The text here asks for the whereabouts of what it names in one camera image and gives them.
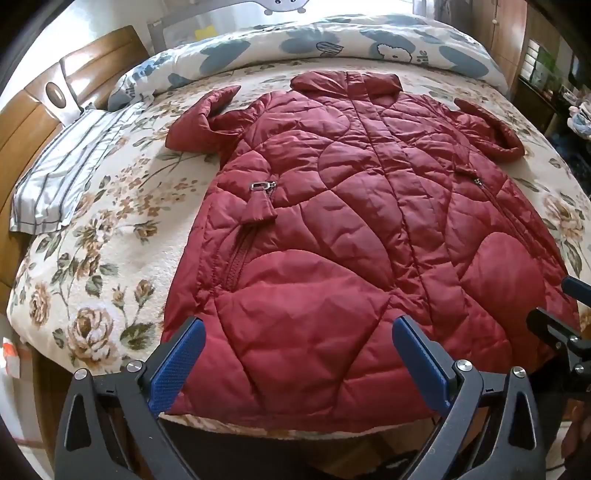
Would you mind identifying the orange box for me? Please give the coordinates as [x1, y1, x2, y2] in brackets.
[2, 337, 35, 379]

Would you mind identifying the grey bed guard rail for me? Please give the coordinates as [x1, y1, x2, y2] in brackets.
[147, 0, 411, 51]

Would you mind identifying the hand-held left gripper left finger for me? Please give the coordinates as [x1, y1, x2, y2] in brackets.
[54, 316, 206, 480]

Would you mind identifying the red quilted coat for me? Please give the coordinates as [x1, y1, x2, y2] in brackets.
[161, 70, 580, 435]

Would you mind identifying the white quilt with blue print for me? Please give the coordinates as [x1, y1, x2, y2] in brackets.
[108, 13, 509, 112]

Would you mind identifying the floral bed blanket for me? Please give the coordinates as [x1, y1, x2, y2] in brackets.
[7, 60, 591, 444]

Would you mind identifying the wooden headboard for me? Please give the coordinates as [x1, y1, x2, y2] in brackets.
[0, 25, 151, 324]

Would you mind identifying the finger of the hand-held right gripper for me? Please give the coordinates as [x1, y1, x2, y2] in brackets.
[526, 307, 591, 398]
[561, 276, 591, 303]

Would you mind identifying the striped pillow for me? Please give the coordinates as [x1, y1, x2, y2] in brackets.
[10, 102, 148, 234]

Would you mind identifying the wooden wardrobe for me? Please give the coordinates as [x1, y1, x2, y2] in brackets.
[434, 0, 529, 93]

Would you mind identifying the dark cluttered shelf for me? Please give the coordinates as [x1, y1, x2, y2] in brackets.
[517, 39, 591, 185]

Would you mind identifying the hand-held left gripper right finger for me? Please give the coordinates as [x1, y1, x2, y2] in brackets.
[392, 315, 548, 480]

